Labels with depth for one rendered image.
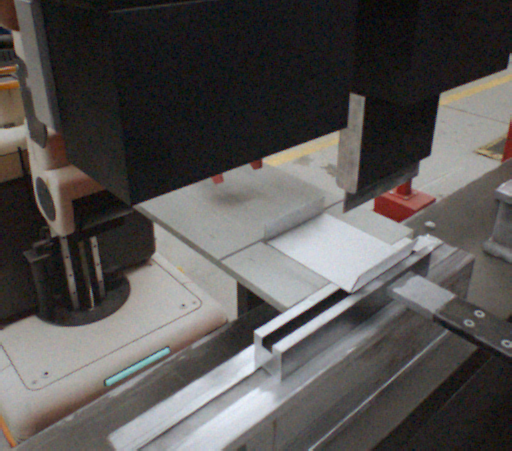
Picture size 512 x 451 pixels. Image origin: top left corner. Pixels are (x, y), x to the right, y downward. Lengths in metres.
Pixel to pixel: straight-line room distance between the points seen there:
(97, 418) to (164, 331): 0.99
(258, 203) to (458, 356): 0.26
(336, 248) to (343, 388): 0.13
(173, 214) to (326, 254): 0.17
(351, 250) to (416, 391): 0.15
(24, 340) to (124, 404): 1.06
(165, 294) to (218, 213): 1.08
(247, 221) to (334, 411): 0.20
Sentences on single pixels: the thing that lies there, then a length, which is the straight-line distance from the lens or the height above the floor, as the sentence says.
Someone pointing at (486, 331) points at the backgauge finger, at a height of 1.01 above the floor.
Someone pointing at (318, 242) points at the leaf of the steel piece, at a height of 1.00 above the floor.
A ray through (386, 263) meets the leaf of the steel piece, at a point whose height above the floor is 1.02.
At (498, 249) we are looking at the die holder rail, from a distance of 0.79.
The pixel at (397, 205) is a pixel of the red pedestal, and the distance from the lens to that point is 2.52.
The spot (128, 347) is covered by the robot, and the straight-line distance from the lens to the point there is 1.50.
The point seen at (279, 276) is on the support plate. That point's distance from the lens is 0.48.
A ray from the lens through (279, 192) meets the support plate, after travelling 0.62.
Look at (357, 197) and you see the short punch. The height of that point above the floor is 1.09.
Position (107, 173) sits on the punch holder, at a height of 1.18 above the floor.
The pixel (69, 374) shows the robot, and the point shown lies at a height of 0.28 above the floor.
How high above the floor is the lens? 1.29
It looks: 27 degrees down
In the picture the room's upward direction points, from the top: straight up
